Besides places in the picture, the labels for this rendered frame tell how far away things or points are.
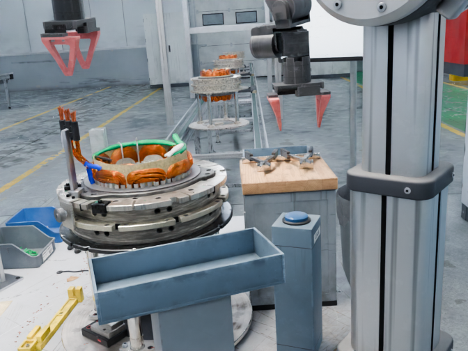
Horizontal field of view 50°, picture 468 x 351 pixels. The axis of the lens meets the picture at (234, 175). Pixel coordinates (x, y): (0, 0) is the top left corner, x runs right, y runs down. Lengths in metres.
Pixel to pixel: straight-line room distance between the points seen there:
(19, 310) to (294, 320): 0.64
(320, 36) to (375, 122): 1.28
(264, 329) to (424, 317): 0.43
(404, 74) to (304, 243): 0.36
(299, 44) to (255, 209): 0.34
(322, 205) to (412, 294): 0.41
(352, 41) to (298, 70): 0.82
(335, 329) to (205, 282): 0.45
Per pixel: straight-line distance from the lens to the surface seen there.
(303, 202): 1.03
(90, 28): 1.05
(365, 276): 0.69
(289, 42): 1.06
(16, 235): 1.61
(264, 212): 1.03
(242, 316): 1.06
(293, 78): 1.06
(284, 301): 0.92
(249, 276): 0.68
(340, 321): 1.08
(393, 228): 0.65
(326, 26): 1.90
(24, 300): 1.32
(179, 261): 0.76
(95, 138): 1.05
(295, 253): 0.87
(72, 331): 1.10
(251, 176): 1.05
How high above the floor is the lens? 1.35
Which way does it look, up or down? 16 degrees down
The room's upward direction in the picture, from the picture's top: 4 degrees counter-clockwise
